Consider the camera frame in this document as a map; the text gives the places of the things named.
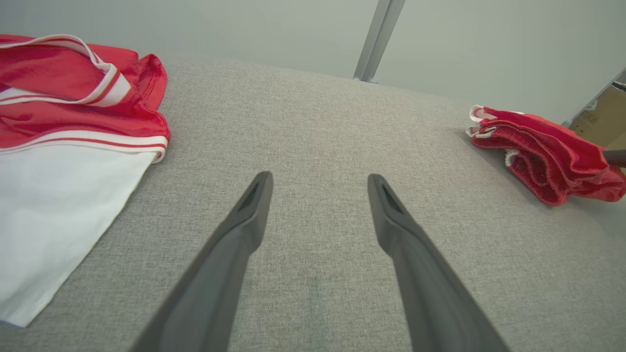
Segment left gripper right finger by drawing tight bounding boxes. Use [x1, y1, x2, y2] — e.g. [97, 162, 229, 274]
[368, 174, 512, 352]

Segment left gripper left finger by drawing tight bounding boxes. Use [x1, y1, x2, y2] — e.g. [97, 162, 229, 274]
[128, 171, 273, 352]

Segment red white shorts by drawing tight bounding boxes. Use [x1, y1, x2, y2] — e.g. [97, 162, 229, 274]
[466, 105, 626, 206]

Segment red white basketball jersey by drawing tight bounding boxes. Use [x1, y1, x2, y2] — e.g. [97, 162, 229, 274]
[0, 33, 171, 328]

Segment brown cardboard box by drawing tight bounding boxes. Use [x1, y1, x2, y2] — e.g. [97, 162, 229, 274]
[569, 81, 626, 169]

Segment grey fabric sofa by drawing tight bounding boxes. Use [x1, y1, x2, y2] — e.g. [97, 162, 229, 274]
[0, 51, 626, 352]

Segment grey metal post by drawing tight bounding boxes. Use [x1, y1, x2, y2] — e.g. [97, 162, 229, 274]
[353, 0, 406, 84]

